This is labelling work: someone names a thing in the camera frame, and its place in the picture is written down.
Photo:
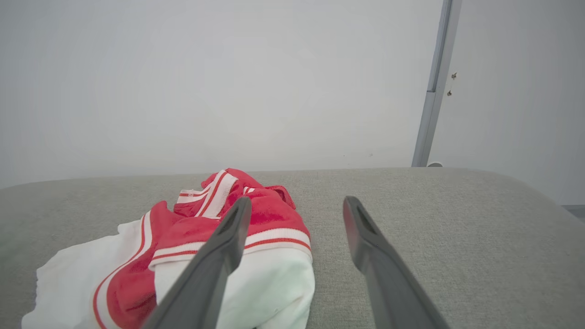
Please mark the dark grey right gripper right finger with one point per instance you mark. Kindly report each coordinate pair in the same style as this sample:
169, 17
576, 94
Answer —
384, 278

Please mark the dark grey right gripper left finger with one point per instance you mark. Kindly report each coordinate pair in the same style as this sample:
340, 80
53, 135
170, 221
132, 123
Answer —
215, 269

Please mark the red and white jersey garment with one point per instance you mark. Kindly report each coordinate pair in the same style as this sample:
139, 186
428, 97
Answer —
274, 214

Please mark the white round foot cap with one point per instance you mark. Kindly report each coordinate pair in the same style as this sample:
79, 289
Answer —
435, 164

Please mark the grey metal upright profile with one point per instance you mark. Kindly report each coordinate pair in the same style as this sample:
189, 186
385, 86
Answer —
434, 82

